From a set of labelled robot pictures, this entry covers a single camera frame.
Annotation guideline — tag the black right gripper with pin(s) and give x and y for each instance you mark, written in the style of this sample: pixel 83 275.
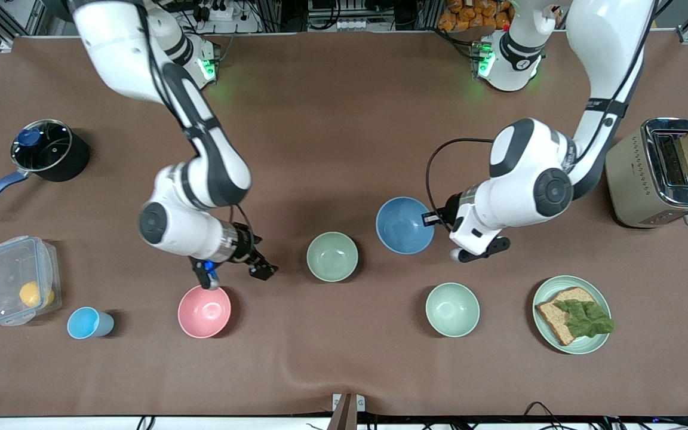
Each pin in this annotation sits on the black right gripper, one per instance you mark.
pixel 244 248

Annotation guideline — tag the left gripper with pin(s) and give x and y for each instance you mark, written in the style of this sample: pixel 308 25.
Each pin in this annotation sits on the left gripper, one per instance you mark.
pixel 452 210

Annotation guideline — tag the blue bowl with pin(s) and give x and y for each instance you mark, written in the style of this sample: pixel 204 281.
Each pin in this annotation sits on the blue bowl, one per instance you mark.
pixel 405 226

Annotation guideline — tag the sage green bowl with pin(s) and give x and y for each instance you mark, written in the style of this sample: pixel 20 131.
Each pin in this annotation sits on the sage green bowl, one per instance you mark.
pixel 332 257

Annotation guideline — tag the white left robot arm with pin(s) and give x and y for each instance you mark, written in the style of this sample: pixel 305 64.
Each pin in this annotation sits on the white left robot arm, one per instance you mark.
pixel 529 173

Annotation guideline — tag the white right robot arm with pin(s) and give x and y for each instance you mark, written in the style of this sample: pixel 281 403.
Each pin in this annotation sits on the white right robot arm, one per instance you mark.
pixel 212 167

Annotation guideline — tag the pink bowl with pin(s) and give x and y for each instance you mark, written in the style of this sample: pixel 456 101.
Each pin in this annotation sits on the pink bowl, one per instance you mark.
pixel 204 313

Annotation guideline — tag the pale mint bowl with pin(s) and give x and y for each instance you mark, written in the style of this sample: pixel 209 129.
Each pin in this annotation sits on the pale mint bowl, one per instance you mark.
pixel 452 309

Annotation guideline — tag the brown bread slice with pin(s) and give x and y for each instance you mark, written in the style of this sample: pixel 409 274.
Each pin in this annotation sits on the brown bread slice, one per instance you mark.
pixel 553 322

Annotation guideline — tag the green lettuce leaf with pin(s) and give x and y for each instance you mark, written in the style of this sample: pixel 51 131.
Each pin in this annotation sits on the green lettuce leaf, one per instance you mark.
pixel 586 318

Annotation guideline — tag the blue cup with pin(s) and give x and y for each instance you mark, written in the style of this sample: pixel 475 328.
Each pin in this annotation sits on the blue cup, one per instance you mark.
pixel 84 323

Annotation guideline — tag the pale green plate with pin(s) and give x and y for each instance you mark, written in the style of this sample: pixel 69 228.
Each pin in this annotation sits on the pale green plate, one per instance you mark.
pixel 589 345

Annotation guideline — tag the beige chrome toaster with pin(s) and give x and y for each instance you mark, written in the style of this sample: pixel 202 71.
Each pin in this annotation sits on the beige chrome toaster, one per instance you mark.
pixel 630 185

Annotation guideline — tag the orange snack bag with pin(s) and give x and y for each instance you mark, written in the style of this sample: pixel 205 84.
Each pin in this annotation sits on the orange snack bag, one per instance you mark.
pixel 469 15

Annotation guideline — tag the yellow lemon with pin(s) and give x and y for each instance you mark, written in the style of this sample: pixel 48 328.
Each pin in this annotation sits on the yellow lemon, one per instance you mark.
pixel 32 294

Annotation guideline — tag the glass lid blue knob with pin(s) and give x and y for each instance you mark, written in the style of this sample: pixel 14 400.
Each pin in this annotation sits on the glass lid blue knob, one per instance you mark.
pixel 42 146

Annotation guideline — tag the clear plastic container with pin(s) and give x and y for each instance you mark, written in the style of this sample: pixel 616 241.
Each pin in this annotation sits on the clear plastic container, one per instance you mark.
pixel 3 269

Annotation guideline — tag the white power strip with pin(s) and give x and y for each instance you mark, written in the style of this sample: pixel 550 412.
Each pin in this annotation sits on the white power strip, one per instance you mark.
pixel 220 12

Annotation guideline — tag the aluminium profile bracket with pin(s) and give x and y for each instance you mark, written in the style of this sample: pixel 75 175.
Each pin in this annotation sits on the aluminium profile bracket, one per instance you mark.
pixel 345 412

